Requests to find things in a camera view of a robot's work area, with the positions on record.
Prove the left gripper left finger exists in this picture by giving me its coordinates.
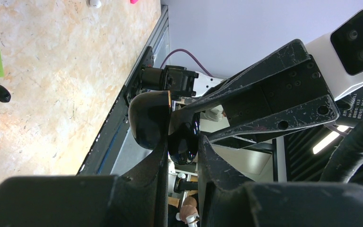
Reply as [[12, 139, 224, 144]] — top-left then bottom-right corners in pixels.
[[115, 139, 168, 227]]

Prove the white earbud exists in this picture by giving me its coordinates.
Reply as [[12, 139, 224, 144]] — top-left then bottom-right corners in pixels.
[[89, 0, 102, 9]]

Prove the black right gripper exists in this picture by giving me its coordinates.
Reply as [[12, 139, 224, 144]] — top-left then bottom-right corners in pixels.
[[172, 39, 340, 142]]

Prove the aluminium frame rail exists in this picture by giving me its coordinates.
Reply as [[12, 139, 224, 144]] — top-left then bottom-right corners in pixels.
[[77, 5, 170, 175]]

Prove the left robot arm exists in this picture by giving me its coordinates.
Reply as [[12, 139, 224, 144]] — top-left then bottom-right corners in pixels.
[[107, 120, 363, 227]]

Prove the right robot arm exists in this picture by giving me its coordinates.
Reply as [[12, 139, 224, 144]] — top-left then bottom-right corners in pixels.
[[139, 39, 340, 144]]

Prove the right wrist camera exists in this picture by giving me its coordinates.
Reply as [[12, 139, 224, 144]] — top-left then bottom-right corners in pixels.
[[305, 9, 363, 101]]

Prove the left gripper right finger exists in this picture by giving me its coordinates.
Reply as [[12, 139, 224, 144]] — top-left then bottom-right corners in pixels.
[[198, 135, 254, 227]]

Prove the black earbud charging case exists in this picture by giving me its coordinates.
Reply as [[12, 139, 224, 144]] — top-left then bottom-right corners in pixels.
[[129, 90, 200, 165]]

